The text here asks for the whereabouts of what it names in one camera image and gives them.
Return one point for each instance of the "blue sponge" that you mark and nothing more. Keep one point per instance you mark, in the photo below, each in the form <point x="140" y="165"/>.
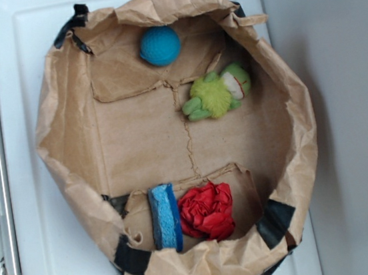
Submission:
<point x="167" y="230"/>

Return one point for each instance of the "green plush toy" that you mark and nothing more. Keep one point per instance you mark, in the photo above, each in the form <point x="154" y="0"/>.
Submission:
<point x="215" y="94"/>

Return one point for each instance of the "brown paper bag bin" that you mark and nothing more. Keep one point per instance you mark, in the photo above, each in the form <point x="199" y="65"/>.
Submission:
<point x="111" y="126"/>

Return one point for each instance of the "red crumpled cloth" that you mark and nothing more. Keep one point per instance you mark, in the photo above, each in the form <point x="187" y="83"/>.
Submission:
<point x="206" y="212"/>

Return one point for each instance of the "blue ball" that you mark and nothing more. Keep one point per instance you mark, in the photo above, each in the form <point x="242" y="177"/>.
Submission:
<point x="160" y="46"/>

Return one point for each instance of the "white tray base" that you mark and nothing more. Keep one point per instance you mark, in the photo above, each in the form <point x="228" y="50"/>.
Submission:
<point x="50" y="239"/>

